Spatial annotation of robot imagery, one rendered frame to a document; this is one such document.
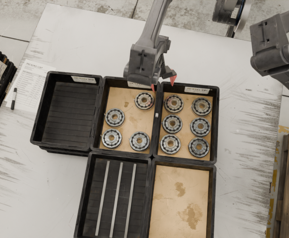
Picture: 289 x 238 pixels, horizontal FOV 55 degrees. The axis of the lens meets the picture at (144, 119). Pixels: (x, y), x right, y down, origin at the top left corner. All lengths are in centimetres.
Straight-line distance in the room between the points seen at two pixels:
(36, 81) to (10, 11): 150
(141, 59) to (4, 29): 240
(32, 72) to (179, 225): 124
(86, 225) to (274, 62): 107
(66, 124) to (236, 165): 94
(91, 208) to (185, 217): 45
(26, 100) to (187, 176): 104
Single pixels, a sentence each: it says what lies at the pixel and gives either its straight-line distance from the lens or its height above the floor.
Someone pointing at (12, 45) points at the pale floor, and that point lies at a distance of 300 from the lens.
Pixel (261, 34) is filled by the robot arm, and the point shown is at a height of 160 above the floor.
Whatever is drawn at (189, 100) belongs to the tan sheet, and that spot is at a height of 83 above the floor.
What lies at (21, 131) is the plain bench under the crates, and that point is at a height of 70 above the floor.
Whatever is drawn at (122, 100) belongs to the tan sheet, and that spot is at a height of 83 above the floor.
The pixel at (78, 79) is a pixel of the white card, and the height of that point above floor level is 89.
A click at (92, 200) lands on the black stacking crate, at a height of 83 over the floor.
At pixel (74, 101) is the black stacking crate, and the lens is 158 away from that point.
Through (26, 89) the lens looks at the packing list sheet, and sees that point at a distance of 186.
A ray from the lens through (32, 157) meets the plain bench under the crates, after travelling 170.
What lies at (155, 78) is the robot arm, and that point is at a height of 145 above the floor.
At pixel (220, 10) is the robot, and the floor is 117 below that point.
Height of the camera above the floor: 223
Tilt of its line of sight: 71 degrees down
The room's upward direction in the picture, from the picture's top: 7 degrees counter-clockwise
